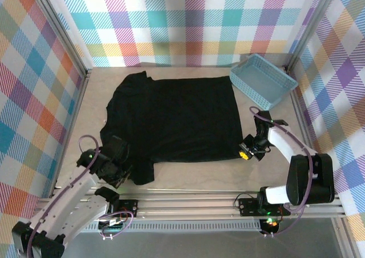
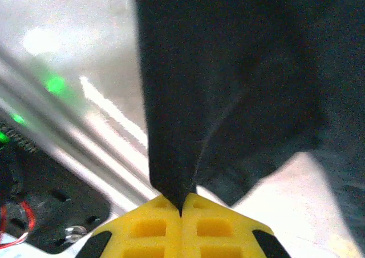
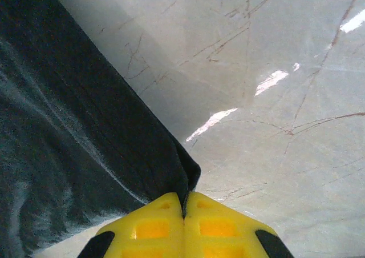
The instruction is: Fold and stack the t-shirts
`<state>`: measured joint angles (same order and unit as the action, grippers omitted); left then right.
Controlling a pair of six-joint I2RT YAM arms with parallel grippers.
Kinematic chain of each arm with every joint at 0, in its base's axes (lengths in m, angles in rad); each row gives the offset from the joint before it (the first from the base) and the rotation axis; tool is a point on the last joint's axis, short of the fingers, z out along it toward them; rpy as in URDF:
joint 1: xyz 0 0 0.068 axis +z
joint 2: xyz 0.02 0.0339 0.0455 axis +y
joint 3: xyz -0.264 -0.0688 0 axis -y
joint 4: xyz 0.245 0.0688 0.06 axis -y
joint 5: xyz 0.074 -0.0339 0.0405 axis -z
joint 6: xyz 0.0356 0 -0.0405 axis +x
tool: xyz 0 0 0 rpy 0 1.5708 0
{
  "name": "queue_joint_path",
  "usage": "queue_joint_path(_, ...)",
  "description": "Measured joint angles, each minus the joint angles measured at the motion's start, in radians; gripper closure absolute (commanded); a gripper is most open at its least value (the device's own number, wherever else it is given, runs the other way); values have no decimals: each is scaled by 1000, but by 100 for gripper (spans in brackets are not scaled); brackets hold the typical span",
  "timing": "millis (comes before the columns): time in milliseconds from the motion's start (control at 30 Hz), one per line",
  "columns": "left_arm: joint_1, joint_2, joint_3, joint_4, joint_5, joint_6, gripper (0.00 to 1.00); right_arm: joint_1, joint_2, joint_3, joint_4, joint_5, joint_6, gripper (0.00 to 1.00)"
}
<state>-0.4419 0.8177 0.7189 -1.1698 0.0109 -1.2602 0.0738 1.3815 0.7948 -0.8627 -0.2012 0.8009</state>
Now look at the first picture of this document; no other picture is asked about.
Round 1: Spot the black t-shirt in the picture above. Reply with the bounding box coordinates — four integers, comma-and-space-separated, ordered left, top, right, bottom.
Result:
99, 71, 245, 186

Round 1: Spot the light blue plastic basket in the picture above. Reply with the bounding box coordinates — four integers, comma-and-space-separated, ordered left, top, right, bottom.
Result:
229, 53, 299, 111

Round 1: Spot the circuit board with white connector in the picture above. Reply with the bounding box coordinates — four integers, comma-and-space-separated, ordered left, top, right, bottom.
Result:
98, 217, 126, 231

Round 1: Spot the circuit board with green light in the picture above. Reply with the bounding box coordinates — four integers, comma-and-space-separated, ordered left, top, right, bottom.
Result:
261, 216, 280, 235

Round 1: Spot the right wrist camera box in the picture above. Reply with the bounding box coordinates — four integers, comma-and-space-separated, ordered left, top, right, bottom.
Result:
242, 134, 255, 150

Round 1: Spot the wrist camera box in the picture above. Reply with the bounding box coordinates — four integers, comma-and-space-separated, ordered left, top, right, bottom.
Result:
109, 168, 133, 190
242, 134, 255, 150

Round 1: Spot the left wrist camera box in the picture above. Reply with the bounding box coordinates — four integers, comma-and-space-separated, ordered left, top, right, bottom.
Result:
109, 168, 133, 190

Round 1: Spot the aluminium side rail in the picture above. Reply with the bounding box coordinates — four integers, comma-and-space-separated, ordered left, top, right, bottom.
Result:
50, 69, 92, 197
285, 65, 317, 156

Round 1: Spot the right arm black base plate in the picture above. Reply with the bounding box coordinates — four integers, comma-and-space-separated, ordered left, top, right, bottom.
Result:
238, 195, 291, 216

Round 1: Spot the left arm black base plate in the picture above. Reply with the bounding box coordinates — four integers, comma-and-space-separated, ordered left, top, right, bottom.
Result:
115, 199, 139, 218

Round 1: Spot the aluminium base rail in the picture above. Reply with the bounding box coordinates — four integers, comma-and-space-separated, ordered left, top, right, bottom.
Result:
79, 188, 347, 221

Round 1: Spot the grey slotted cable duct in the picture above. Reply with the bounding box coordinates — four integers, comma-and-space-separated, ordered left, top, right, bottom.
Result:
85, 222, 262, 233

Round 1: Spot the aluminium frame post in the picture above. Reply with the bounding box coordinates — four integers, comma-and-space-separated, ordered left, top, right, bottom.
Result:
283, 0, 343, 69
27, 0, 94, 78

